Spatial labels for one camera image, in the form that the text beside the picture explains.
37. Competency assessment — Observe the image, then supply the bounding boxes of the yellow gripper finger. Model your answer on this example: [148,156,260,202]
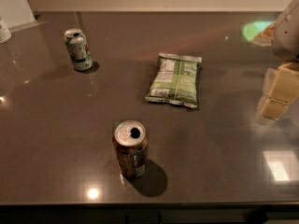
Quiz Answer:
[255,68,275,125]
[262,62,299,120]

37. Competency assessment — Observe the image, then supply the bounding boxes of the green white 7up can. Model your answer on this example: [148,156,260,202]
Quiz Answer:
[64,28,93,71]

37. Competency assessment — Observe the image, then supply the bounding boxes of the brown soda can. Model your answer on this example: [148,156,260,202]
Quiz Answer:
[113,120,149,178]

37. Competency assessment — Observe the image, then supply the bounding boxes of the green chip bag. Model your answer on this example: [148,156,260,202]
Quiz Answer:
[145,53,202,109]

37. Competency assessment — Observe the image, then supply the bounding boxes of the white panel at back left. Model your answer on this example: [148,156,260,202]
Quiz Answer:
[0,0,41,32]

